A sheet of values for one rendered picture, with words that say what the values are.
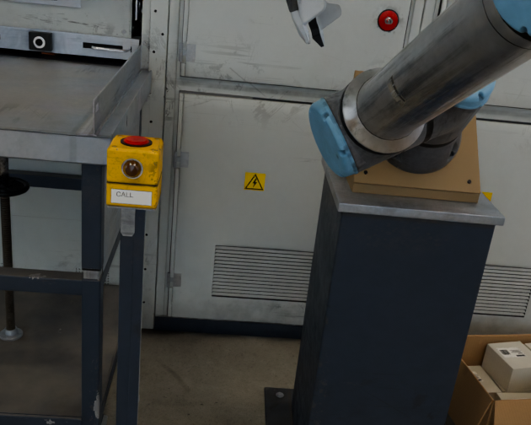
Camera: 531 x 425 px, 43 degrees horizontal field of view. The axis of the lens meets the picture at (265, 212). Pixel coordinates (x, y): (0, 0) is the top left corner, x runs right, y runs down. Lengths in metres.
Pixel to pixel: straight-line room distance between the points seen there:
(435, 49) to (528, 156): 1.31
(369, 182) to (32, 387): 0.94
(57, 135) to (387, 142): 0.61
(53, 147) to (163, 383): 0.93
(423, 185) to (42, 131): 0.77
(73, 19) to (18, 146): 0.74
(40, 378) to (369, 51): 1.22
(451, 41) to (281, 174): 1.22
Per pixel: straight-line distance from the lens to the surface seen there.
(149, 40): 1.94
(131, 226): 1.12
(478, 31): 0.80
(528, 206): 2.23
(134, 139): 1.08
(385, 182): 1.42
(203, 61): 1.91
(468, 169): 1.49
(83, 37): 2.00
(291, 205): 2.04
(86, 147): 1.31
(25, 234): 2.18
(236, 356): 2.16
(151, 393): 1.99
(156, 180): 1.06
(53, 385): 1.75
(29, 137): 1.33
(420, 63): 0.92
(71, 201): 2.10
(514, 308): 2.38
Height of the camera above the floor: 1.22
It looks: 22 degrees down
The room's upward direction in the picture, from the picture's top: 6 degrees clockwise
